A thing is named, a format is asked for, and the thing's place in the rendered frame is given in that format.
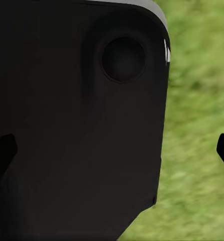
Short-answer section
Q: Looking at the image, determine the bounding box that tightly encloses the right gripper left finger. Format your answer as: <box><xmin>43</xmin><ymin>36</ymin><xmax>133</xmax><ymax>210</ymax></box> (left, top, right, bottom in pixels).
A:
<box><xmin>0</xmin><ymin>134</ymin><xmax>18</xmax><ymax>180</ymax></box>

